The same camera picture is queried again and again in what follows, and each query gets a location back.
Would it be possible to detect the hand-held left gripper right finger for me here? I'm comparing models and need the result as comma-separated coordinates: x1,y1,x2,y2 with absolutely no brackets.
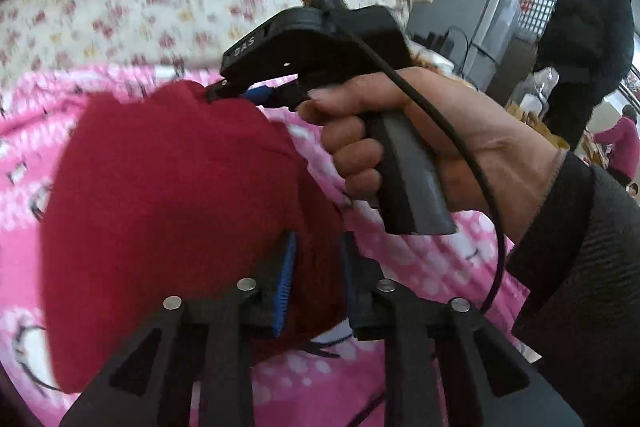
340,231,586,427

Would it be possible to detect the person's right forearm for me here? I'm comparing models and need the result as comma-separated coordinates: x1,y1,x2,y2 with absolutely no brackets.
507,149,640,408

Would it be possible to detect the red sweater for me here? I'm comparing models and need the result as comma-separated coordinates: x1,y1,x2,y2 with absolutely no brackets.
37,79,351,395

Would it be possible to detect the black cable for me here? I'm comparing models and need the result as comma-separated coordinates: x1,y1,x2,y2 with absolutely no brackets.
312,0,507,315

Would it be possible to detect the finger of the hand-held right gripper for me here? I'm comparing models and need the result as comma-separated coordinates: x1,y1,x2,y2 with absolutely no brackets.
272,83,307,108
205,78,275,104

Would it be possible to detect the clear plastic jar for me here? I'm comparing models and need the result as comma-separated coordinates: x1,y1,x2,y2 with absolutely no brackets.
522,67,561,118

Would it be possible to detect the person's right hand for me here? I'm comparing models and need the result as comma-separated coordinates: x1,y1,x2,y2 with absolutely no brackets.
297,68,568,248

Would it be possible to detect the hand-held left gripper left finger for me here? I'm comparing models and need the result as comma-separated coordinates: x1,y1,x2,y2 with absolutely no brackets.
59,231,301,427

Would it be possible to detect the pink penguin blanket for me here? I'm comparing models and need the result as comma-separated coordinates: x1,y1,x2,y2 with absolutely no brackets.
0,62,543,427

